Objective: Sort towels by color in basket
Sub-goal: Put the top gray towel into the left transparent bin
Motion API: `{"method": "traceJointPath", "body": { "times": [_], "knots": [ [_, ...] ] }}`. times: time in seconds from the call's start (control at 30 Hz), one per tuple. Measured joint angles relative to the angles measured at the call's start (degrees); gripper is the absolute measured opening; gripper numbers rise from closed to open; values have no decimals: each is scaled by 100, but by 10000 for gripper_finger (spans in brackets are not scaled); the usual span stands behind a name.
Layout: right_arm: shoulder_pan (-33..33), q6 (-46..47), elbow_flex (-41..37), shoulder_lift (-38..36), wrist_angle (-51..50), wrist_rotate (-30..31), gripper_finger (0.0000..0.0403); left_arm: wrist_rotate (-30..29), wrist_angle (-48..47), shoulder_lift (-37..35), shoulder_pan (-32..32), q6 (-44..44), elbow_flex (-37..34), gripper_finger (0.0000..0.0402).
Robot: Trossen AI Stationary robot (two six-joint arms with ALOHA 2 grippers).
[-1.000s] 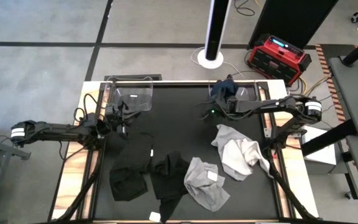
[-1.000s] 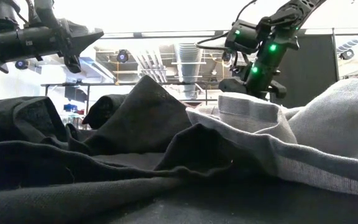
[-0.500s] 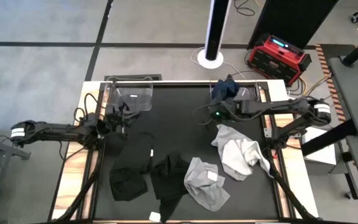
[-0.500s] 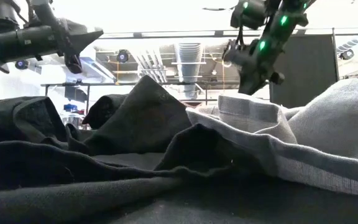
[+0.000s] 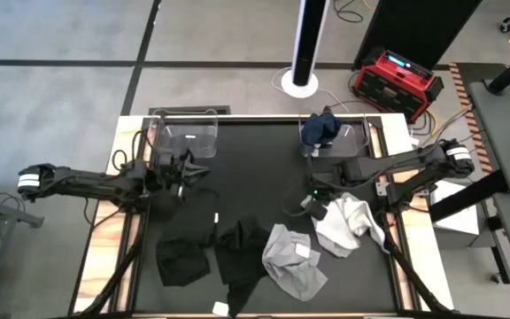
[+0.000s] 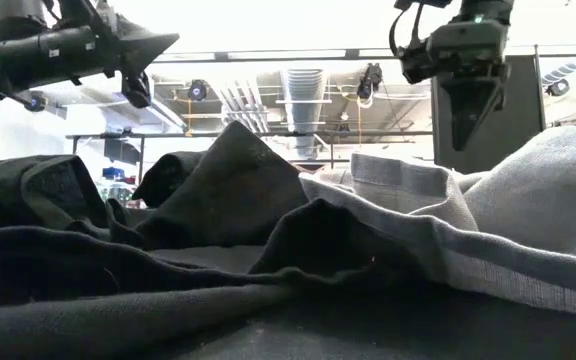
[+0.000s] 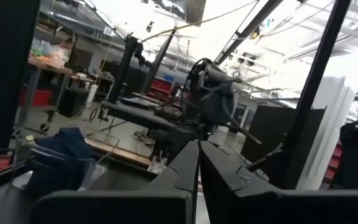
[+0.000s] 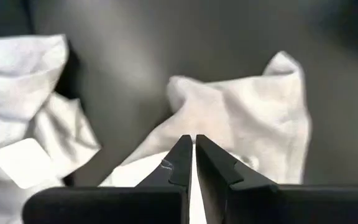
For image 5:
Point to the black table mat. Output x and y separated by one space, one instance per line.
352 283

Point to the clear plastic basket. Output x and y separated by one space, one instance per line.
184 142
352 142

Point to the white towel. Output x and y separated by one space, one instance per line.
348 217

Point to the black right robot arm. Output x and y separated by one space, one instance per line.
392 166

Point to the black towel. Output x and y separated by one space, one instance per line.
184 261
237 261

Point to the red black power station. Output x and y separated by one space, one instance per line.
392 88

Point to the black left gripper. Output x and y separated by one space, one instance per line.
168 173

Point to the orange black striped floor strip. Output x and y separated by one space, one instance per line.
469 115

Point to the white box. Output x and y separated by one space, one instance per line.
456 219

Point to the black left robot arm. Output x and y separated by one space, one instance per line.
82 181

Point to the navy blue towel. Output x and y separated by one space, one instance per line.
321 128

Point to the black white pole stand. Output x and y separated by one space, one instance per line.
308 44

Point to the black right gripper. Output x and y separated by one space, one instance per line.
323 188

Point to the black partition panel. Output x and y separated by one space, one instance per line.
414 26

